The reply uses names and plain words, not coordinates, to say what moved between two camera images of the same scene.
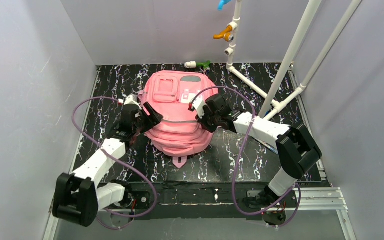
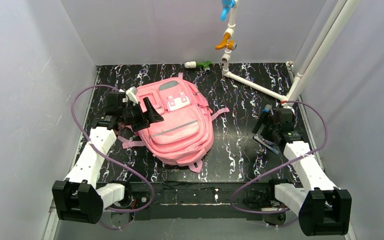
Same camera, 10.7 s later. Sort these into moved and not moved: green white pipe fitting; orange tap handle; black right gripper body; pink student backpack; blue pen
Moved: orange tap handle; pink student backpack; black right gripper body
Not moved: blue pen; green white pipe fitting
